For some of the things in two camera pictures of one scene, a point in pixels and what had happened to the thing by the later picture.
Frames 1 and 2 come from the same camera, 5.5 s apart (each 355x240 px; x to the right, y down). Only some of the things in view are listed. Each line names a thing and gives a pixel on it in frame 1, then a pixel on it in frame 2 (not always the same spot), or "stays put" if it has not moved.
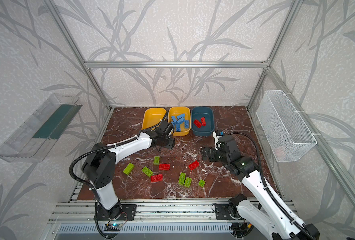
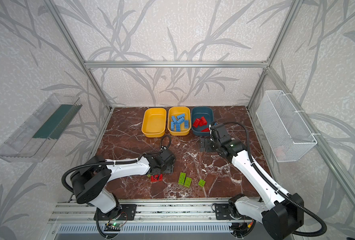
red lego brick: [197, 122] stays put
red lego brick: [156, 178] stays put
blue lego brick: [181, 117] stays put
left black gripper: [167, 141] to [167, 168]
